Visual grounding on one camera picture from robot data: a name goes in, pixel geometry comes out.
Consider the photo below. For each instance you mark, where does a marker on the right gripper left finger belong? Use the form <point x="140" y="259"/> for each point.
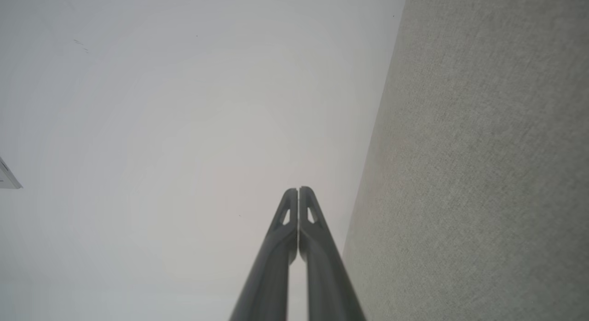
<point x="271" y="275"/>

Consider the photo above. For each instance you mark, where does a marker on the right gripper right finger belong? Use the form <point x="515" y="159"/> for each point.
<point x="329" y="279"/>

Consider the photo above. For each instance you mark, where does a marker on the small white wall fixture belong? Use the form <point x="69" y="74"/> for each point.
<point x="7" y="179"/>

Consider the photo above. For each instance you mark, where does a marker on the grey fabric sofa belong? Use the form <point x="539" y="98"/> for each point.
<point x="483" y="151"/>

